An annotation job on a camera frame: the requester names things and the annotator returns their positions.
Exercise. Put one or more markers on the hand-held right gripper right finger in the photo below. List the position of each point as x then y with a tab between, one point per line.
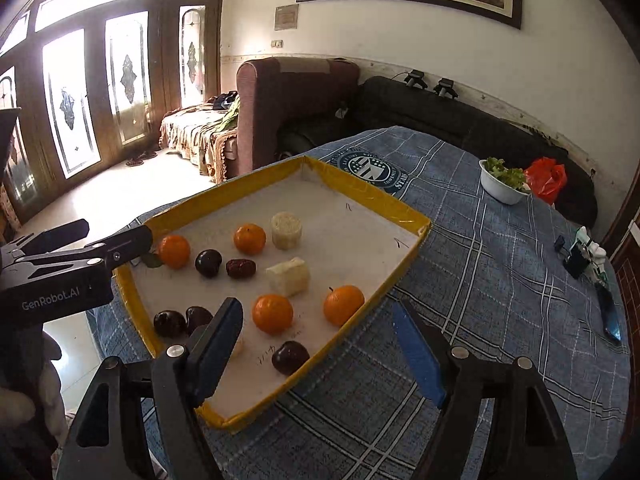
417	355

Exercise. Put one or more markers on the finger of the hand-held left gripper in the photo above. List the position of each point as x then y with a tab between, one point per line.
125	244
55	236

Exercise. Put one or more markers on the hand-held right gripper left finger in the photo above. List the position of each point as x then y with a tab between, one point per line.
220	345

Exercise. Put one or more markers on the dark purple passion fruit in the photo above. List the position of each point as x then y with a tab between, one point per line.
207	263
197	317
290	358

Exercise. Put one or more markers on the orange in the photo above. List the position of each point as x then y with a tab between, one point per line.
175	251
343	305
250	238
272	314

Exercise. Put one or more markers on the dark plums pair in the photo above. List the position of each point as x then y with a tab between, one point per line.
169	323

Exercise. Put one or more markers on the red date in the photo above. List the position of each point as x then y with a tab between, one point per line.
241	268

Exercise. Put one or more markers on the yellow cardboard tray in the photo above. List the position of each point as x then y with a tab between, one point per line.
350	240

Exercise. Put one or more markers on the person's left hand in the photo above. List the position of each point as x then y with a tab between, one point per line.
17	410

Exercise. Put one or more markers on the green leaf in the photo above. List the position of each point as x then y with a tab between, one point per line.
150	260

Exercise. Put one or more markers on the patterned sofa cover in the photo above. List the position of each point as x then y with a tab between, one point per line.
195	135

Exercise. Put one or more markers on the wooden glass door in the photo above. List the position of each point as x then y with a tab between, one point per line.
100	85

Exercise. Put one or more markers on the green cloth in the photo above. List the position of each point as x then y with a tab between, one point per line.
231	116

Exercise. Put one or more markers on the dark bag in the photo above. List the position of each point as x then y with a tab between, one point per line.
222	101

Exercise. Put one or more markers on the white bowl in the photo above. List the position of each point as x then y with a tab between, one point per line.
500	192

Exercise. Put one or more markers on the black box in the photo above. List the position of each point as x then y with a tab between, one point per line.
577	261

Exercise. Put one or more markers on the dark glossy flat device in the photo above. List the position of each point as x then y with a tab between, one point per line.
610	312

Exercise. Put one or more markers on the green leafy vegetables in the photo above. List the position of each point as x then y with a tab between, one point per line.
505	174

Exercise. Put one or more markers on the red plastic bag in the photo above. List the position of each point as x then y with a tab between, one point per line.
546	180

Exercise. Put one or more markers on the brown sofa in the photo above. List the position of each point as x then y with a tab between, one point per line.
295	100

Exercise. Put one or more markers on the brown wooden furniture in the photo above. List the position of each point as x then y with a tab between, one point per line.
630	265

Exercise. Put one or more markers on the black sofa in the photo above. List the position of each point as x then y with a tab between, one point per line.
440	115

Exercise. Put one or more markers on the black clamp device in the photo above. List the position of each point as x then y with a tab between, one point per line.
446	88
415	79

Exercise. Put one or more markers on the wall plaque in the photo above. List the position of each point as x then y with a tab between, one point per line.
286	16

